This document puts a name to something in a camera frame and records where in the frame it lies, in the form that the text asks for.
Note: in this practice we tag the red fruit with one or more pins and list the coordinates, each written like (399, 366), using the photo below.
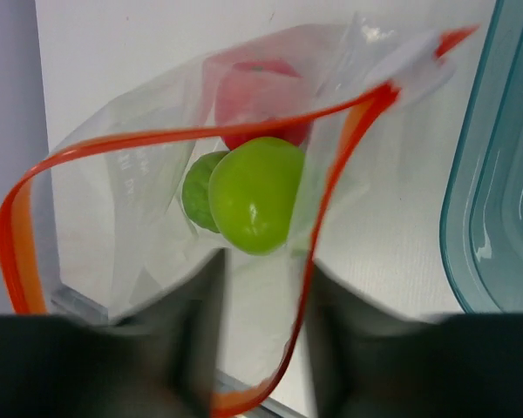
(258, 90)

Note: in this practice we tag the ribbed green fruit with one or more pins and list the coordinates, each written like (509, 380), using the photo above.
(194, 195)

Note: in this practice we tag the teal plastic bin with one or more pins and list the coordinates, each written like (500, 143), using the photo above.
(481, 222)

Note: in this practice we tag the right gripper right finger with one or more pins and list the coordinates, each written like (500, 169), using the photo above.
(367, 362)

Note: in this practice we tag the smooth green apple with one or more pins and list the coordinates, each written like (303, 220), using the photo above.
(252, 194)

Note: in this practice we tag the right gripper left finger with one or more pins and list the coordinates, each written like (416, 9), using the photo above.
(159, 361)

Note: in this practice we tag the clear orange zip top bag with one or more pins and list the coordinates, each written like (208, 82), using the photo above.
(103, 215)

